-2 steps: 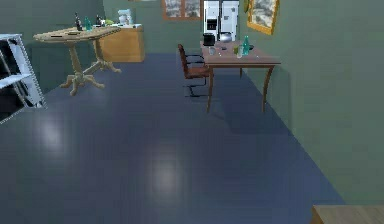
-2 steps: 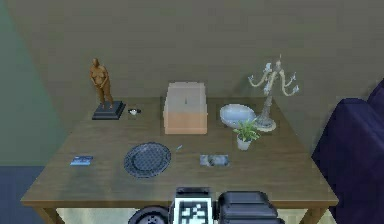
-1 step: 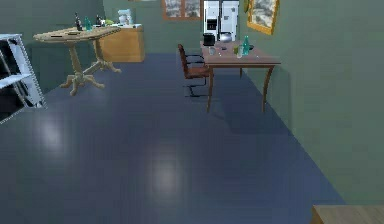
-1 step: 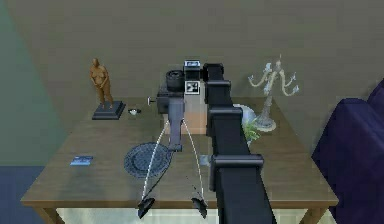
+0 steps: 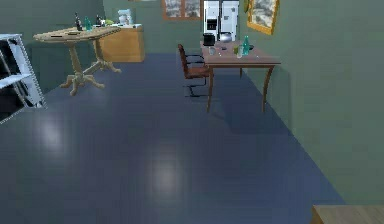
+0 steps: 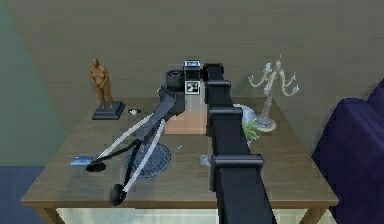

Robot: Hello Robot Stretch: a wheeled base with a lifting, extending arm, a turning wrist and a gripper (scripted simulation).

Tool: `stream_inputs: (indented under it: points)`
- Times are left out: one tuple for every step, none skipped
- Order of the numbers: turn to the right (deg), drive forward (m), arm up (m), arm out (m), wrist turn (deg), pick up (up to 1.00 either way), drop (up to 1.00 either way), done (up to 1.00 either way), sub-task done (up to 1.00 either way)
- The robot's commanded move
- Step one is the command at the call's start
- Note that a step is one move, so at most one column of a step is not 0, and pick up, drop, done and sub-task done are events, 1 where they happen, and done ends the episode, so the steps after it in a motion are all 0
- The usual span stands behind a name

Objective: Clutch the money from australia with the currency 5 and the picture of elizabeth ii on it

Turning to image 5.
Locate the clear drinking glass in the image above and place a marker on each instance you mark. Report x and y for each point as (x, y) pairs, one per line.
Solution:
(239, 51)
(212, 51)

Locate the brown wooden dining table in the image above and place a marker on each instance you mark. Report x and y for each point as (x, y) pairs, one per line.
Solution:
(238, 59)

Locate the black toaster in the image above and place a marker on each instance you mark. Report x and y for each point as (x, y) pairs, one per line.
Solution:
(209, 39)

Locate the silver round pot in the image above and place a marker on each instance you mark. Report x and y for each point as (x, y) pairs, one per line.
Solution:
(225, 36)

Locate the teal glass bottle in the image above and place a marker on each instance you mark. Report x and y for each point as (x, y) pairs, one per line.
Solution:
(246, 46)
(87, 24)

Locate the light wooden cabinet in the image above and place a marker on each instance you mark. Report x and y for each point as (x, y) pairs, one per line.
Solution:
(123, 45)

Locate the white fridge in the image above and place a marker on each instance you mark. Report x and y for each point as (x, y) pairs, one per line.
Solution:
(221, 16)

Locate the brown framed window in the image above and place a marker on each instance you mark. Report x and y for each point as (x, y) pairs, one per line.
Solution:
(182, 9)

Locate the yellow framed window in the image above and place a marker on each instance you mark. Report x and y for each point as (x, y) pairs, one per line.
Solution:
(263, 15)

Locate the green round fruit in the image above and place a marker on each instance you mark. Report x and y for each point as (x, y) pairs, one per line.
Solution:
(108, 22)

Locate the dark glass bottle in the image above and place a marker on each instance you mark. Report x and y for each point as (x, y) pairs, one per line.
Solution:
(78, 23)
(98, 20)

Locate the flat dark item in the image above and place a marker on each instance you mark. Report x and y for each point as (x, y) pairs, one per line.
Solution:
(72, 33)

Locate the white shelf unit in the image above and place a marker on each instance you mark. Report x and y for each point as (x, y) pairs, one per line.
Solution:
(20, 73)

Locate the light wooden furniture top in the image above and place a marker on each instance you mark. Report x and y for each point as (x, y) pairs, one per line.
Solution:
(348, 215)

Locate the brown chair with black frame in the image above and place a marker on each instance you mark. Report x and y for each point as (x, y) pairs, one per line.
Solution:
(193, 70)

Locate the light wooden pedestal table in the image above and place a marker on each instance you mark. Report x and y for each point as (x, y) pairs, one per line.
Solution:
(75, 36)

